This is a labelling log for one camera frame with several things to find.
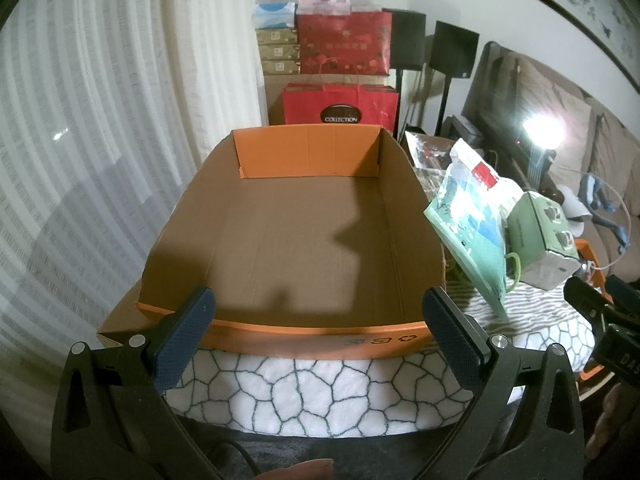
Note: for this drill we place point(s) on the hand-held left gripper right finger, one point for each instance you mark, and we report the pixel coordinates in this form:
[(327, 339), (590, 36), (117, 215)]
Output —
[(452, 342)]

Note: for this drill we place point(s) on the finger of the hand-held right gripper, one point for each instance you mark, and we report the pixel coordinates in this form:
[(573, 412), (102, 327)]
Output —
[(582, 297)]

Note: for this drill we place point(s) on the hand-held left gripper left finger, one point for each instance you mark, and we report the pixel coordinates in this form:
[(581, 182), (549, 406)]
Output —
[(182, 342)]

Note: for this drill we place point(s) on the green tissue box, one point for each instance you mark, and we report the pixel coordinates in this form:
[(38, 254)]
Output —
[(535, 240)]

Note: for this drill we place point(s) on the blue green plastic packet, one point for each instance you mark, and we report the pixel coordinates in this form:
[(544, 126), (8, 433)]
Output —
[(470, 220)]

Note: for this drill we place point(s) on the orange cardboard box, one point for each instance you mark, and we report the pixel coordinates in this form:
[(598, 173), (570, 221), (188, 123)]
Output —
[(300, 240)]

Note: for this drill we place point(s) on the blue toy figure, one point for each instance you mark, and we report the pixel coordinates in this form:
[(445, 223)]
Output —
[(597, 190)]

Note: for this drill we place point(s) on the patterned plush blanket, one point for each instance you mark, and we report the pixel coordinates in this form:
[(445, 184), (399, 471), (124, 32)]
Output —
[(300, 390)]

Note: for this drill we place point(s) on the dark grey cloth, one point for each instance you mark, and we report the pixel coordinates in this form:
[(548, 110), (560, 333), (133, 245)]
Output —
[(350, 452)]

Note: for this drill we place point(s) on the bright lamp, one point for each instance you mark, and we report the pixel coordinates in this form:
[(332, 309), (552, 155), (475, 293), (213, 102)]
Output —
[(540, 132)]

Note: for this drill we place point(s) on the clear plastic bag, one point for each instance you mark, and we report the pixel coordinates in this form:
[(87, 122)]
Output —
[(425, 152)]

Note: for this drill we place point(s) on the brown sofa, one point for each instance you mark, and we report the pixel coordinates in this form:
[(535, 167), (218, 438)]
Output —
[(535, 77)]

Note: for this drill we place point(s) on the dark leaning panel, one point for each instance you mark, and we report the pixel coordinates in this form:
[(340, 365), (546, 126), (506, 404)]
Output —
[(487, 85)]

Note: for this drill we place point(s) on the white curtain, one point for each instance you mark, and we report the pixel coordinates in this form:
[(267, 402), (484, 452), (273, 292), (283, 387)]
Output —
[(100, 110)]

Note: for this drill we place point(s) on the red collection paper bag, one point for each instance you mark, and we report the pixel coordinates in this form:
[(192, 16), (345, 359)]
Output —
[(345, 102)]

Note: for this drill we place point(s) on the black speaker on stand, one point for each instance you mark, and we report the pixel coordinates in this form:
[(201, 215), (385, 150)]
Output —
[(407, 40), (452, 50)]

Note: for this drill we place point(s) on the gold box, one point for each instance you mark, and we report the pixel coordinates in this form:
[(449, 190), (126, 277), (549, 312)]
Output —
[(280, 52), (281, 67), (277, 36)]

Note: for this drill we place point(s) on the red floral gift bag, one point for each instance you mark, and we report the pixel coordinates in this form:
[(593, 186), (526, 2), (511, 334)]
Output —
[(345, 40)]

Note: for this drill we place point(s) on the blue tissue pack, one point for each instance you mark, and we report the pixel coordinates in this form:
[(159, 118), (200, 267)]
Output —
[(274, 15)]

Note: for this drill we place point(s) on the pink tissue pack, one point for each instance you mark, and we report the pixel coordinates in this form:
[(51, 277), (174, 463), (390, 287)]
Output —
[(324, 4)]

